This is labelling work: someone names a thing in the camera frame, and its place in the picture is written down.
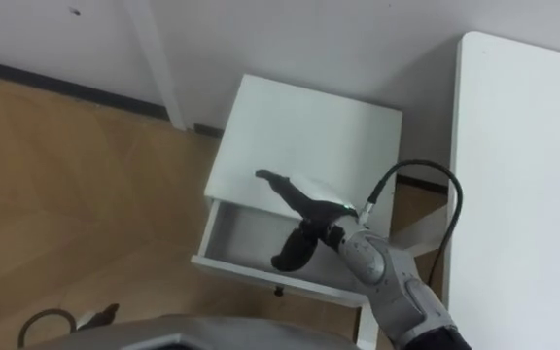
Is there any white bedside cabinet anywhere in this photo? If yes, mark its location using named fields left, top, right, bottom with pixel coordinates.
left=191, top=73, right=403, bottom=350

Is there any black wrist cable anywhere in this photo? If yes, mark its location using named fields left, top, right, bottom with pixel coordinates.
left=17, top=307, right=79, bottom=349
left=365, top=159, right=465, bottom=289

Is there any white furniture leg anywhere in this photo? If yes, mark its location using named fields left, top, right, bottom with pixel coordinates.
left=122, top=0, right=188, bottom=132

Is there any open white drawer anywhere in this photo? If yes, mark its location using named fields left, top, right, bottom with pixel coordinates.
left=191, top=197, right=374, bottom=309

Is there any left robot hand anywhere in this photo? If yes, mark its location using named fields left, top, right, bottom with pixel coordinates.
left=75, top=302, right=122, bottom=333

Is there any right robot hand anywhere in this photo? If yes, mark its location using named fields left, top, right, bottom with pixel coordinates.
left=254, top=169, right=360, bottom=273

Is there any robot body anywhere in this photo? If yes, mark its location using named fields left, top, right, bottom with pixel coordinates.
left=20, top=314, right=365, bottom=350

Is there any white desk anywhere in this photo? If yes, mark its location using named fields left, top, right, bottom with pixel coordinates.
left=389, top=31, right=560, bottom=350

